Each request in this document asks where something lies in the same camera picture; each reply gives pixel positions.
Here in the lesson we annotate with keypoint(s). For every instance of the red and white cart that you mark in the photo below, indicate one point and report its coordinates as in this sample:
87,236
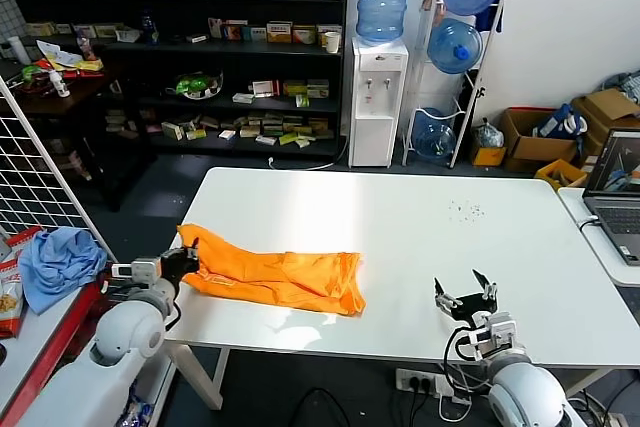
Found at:
25,347

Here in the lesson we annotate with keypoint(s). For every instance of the grey blue clothes pile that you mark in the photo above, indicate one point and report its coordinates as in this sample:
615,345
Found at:
627,82

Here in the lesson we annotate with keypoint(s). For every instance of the large white table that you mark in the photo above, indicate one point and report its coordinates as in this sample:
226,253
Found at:
500,267

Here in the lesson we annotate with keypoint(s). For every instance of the blue shopping bag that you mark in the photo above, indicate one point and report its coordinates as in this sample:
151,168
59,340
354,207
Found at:
555,122

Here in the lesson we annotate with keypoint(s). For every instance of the white cylinder container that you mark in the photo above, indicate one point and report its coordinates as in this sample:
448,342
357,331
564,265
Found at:
17,51

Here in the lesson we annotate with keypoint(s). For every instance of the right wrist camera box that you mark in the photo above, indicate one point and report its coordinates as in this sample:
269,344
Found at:
497,334

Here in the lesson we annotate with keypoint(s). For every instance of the upright blue water jug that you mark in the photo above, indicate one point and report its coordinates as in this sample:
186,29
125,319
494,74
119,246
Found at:
382,2

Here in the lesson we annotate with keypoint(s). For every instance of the small white side table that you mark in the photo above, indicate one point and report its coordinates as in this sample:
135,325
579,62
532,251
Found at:
607,267

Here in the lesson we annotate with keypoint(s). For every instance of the small white flat box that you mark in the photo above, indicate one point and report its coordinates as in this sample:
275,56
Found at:
226,135

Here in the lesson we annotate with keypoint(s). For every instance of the dark blue bottle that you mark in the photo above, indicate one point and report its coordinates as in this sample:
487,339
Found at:
149,29

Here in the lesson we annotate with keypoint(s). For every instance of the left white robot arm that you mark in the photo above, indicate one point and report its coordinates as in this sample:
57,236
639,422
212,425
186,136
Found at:
127,329

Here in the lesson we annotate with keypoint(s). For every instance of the blue snack packet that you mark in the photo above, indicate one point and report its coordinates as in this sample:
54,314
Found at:
135,409

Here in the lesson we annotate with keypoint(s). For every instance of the white paper cup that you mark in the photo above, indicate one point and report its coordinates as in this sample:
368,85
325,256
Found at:
332,43

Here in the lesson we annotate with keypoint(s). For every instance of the small white plastic bottle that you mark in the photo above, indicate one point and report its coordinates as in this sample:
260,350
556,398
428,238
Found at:
60,87

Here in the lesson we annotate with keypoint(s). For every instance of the white metal jug rack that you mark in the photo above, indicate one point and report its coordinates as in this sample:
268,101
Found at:
468,112

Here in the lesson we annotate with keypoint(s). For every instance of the orange t-shirt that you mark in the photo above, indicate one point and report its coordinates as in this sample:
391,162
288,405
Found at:
280,277

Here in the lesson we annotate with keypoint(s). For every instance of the bowl with green bag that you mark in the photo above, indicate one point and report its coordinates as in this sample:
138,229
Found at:
195,86

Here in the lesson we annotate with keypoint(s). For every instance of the red white medicine box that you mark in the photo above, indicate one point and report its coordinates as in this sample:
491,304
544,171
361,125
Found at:
265,89

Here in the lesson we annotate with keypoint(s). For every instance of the orange white medicine box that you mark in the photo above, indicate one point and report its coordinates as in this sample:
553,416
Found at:
278,33

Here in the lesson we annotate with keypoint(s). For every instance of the pink drink bottle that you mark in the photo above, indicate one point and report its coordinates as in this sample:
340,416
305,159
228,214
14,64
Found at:
86,47

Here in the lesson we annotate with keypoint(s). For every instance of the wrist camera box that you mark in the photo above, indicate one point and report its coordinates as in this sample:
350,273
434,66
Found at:
142,271
497,334

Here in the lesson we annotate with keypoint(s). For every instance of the grey open laptop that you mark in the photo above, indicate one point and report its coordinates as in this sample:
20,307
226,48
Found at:
617,217

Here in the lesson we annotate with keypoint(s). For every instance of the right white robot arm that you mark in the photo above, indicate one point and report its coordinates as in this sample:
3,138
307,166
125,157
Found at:
525,392

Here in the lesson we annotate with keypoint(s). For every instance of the dark wooden table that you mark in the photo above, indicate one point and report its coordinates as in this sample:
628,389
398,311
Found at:
75,92

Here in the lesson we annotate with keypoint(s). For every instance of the grey plastic bag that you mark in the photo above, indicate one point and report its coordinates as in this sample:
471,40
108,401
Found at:
489,136

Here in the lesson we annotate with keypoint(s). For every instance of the yellow plastic bin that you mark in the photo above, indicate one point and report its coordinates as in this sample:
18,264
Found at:
547,169

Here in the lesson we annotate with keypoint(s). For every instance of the stacked brown cardboard box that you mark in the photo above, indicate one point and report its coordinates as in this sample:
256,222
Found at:
612,104

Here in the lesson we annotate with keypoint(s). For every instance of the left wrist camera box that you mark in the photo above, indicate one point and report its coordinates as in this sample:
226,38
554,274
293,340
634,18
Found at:
142,271

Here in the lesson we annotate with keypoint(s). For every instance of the empty blue water jug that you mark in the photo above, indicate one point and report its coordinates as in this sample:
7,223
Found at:
434,139

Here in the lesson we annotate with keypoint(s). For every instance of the red white snack bag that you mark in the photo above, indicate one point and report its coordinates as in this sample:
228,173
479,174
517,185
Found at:
9,297

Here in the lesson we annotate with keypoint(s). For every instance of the white water dispenser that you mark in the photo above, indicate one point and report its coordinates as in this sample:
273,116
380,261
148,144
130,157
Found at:
372,107

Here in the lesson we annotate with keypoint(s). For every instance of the white power strip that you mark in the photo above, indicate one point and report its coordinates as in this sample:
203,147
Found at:
425,382

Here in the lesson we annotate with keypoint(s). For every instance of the black shelf unit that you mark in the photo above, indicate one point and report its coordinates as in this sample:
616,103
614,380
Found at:
225,50

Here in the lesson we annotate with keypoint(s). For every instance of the open brown cardboard box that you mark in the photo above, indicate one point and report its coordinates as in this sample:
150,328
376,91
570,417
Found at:
545,149

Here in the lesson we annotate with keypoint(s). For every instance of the pile of papers and packets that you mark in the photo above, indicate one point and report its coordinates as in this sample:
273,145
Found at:
62,58

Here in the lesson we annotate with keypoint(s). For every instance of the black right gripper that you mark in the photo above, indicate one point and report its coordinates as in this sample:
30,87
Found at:
472,304

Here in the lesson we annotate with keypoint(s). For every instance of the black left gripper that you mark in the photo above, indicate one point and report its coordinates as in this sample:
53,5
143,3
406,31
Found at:
177,264

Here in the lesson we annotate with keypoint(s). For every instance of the light blue crumpled cloth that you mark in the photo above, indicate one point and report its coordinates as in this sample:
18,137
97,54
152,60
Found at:
60,262

